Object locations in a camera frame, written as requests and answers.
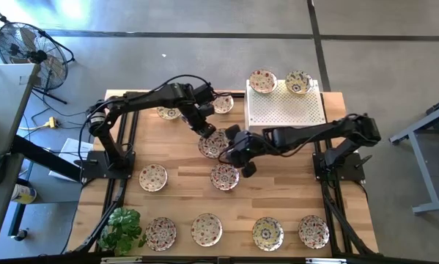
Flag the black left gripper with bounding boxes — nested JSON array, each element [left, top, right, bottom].
[[184, 103, 218, 139]]

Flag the green potted plant white pot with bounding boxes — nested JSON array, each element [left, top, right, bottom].
[[97, 207, 148, 257]]

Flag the grey metal stand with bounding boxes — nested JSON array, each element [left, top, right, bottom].
[[388, 93, 439, 216]]

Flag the white perforated metal shelf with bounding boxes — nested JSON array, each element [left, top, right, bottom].
[[243, 78, 328, 135]]

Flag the yellow extension cord plug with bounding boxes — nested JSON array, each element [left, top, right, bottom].
[[19, 116, 59, 132]]

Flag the silver metal bracket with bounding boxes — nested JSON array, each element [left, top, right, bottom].
[[100, 256, 144, 263], [306, 257, 347, 264]]

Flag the black caster wheel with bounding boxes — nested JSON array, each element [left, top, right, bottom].
[[12, 227, 29, 242]]

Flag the white paper sheets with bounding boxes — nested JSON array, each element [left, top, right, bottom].
[[48, 137, 95, 183]]

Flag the yellow bowl with flower print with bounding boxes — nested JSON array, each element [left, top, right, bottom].
[[251, 216, 284, 252], [155, 106, 182, 121], [284, 70, 314, 95]]

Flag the black aluminium table frame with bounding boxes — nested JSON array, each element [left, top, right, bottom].
[[67, 89, 380, 264]]

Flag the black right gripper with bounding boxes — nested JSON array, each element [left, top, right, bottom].
[[226, 124, 260, 179]]

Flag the grey side desk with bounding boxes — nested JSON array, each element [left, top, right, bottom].
[[0, 62, 40, 246]]

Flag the black desk support beam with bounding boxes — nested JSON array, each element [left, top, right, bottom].
[[10, 134, 84, 183]]

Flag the black clamp handle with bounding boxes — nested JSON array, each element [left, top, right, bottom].
[[354, 154, 373, 169]]

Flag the black floor fan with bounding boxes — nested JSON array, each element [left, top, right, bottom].
[[0, 21, 75, 106]]

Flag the white and yellow can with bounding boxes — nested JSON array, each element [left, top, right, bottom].
[[10, 183, 37, 205]]

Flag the dark blue desk leg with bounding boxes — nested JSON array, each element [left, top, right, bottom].
[[7, 201, 28, 238]]

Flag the green bowl with cherry print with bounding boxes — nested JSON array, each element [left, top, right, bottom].
[[212, 94, 235, 115], [190, 213, 224, 247], [138, 163, 169, 193], [248, 69, 278, 95]]

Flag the dark bowl with floral print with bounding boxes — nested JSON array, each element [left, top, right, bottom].
[[210, 163, 240, 191], [198, 128, 230, 160], [297, 214, 331, 250], [144, 216, 177, 252]]

